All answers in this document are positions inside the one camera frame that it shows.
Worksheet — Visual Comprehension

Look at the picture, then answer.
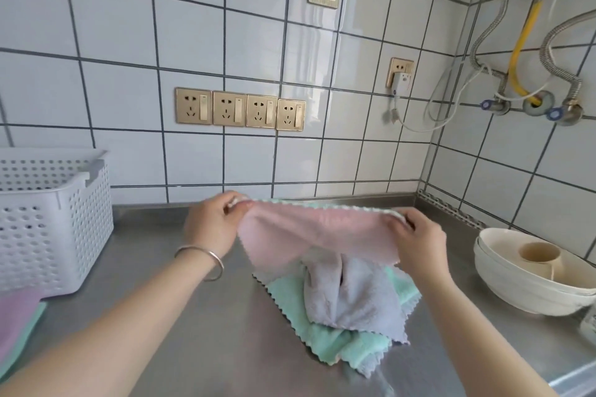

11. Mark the person's left hand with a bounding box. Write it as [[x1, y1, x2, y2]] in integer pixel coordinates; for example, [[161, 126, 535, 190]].
[[183, 190, 252, 261]]

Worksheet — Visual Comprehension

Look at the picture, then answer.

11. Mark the person's right hand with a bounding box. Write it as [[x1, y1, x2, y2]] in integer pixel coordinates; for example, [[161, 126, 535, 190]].
[[384, 207, 449, 282]]

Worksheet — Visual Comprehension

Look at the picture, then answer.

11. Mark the pink microfibre cloth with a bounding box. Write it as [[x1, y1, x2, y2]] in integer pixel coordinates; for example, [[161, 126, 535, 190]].
[[237, 197, 416, 274]]

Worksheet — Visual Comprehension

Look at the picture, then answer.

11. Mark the person's right forearm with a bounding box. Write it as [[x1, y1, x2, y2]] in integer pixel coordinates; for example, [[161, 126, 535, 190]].
[[409, 266, 562, 397]]

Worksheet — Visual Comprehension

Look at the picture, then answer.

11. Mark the person's left forearm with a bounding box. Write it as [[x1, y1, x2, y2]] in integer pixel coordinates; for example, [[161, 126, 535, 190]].
[[0, 247, 223, 397]]

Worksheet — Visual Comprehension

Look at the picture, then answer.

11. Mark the lavender grey microfibre cloth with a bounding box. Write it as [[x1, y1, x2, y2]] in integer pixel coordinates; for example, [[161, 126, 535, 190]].
[[302, 247, 411, 347]]

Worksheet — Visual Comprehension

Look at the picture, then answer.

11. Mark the large white bowl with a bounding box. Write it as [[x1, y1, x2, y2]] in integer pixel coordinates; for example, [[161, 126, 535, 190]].
[[477, 227, 596, 297], [473, 243, 596, 318]]

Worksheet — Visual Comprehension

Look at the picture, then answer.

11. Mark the mint green microfibre cloth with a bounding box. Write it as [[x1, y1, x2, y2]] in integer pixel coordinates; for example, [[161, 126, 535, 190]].
[[253, 264, 422, 380]]

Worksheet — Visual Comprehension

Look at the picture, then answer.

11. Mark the white power plug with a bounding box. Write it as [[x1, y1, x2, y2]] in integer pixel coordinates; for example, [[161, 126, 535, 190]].
[[390, 71, 413, 98]]

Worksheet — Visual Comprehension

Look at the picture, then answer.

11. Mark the beige cup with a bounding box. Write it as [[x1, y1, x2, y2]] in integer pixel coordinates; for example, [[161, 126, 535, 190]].
[[518, 241, 562, 282]]

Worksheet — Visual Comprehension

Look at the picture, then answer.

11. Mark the gold socket with plug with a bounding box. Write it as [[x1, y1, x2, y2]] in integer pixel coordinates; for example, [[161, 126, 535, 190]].
[[385, 56, 415, 90]]

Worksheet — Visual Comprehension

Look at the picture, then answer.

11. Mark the white perforated plastic basket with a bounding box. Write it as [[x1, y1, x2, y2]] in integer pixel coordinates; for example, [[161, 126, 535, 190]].
[[0, 147, 115, 298]]

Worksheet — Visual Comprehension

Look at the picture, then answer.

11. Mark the folded pink cloth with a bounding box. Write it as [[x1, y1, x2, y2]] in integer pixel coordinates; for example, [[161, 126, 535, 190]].
[[0, 289, 46, 365]]

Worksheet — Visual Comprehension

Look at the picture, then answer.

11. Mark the folded green cloth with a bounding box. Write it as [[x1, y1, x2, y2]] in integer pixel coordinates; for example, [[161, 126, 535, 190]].
[[0, 301, 48, 381]]

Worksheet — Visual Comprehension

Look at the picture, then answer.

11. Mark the silver bangle bracelet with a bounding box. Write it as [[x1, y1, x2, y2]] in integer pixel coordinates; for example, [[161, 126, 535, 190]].
[[174, 245, 224, 282]]

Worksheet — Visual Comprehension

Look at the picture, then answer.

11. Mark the gold wall socket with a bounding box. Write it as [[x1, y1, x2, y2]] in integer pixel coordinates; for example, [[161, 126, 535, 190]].
[[175, 87, 213, 125], [245, 94, 278, 130], [276, 98, 307, 132], [212, 91, 248, 127]]

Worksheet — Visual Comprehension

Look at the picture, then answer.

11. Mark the white power cable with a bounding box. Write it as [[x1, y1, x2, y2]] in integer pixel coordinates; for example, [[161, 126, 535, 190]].
[[383, 55, 545, 133]]

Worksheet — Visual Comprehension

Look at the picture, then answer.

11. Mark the blue handled water valve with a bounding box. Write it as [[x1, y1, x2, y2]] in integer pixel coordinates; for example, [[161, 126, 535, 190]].
[[547, 101, 585, 127], [480, 98, 511, 117]]

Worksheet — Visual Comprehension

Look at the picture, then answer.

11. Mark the round metal wall flange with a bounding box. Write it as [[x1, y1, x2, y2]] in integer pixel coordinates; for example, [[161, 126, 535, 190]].
[[521, 90, 556, 116]]

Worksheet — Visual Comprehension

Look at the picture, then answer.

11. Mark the corrugated steel hose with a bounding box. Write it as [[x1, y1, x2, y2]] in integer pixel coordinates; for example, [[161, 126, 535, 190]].
[[539, 10, 596, 107], [469, 0, 514, 104]]

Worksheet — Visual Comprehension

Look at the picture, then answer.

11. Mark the yellow gas hose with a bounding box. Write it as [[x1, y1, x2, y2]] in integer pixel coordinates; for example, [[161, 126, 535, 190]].
[[509, 0, 548, 100]]

